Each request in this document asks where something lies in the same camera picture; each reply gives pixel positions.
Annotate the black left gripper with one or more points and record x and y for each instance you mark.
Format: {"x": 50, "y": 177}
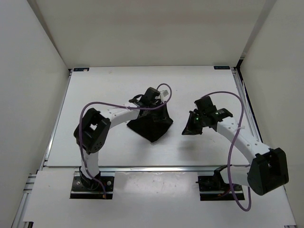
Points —
{"x": 163, "y": 115}

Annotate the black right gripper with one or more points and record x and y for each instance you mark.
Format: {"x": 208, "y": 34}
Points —
{"x": 189, "y": 129}

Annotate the black skirt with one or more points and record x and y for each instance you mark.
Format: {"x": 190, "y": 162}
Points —
{"x": 151, "y": 130}

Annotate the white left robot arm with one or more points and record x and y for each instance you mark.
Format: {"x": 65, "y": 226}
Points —
{"x": 93, "y": 129}

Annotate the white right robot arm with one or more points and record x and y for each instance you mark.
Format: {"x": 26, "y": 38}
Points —
{"x": 267, "y": 167}

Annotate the blue right table label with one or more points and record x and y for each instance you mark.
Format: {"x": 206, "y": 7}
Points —
{"x": 221, "y": 67}

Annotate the blue table label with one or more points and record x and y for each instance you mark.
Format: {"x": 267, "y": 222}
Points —
{"x": 221, "y": 67}
{"x": 81, "y": 69}

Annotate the white front cover board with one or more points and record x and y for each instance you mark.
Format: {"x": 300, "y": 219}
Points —
{"x": 149, "y": 200}

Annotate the blue left table label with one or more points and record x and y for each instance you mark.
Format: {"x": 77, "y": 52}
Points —
{"x": 81, "y": 69}

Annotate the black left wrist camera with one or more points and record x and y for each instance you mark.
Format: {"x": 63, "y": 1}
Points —
{"x": 146, "y": 99}

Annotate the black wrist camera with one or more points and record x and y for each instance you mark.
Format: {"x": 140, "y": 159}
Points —
{"x": 146, "y": 99}
{"x": 205, "y": 105}

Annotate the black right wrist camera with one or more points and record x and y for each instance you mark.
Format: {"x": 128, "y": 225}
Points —
{"x": 205, "y": 105}

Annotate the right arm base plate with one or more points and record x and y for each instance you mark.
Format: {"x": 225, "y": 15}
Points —
{"x": 213, "y": 189}

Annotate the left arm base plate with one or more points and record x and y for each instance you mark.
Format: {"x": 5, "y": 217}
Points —
{"x": 79, "y": 190}

